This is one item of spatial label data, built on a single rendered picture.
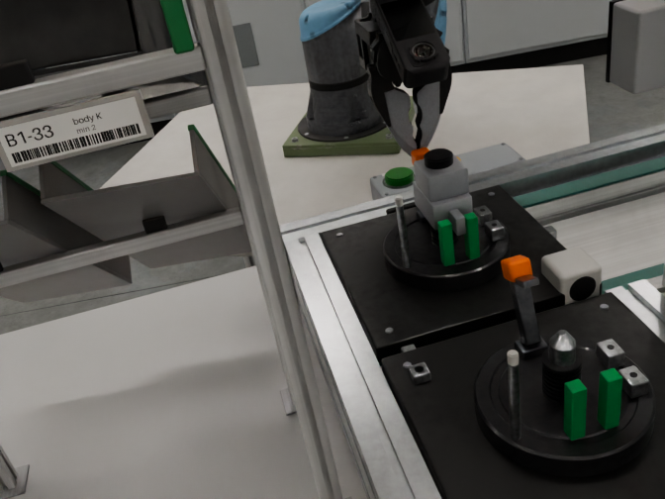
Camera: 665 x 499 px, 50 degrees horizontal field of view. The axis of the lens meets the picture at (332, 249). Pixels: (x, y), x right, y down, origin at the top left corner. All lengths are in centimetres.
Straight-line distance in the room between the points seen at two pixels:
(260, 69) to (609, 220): 307
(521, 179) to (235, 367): 44
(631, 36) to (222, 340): 59
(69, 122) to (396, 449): 36
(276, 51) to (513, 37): 126
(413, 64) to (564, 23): 346
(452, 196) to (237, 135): 34
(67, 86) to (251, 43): 340
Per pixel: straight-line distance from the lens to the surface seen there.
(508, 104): 147
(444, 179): 73
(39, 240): 65
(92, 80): 44
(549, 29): 410
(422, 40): 70
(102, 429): 88
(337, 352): 71
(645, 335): 70
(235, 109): 45
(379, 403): 65
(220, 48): 44
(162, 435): 84
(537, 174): 98
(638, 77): 66
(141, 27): 48
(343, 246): 85
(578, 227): 95
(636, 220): 97
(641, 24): 64
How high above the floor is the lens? 142
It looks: 32 degrees down
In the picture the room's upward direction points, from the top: 11 degrees counter-clockwise
